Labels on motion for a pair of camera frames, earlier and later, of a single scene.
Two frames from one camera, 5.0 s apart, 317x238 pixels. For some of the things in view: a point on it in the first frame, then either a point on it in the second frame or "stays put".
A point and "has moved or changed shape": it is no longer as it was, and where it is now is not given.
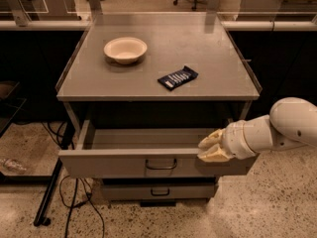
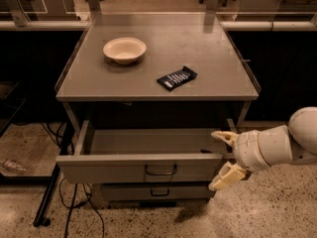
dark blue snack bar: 177,78 stays put
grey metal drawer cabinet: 148,87 stays put
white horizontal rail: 84,25 stays put
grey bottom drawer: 187,191 stays put
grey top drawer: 144,153 has moved or changed shape
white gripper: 235,139 → 247,150
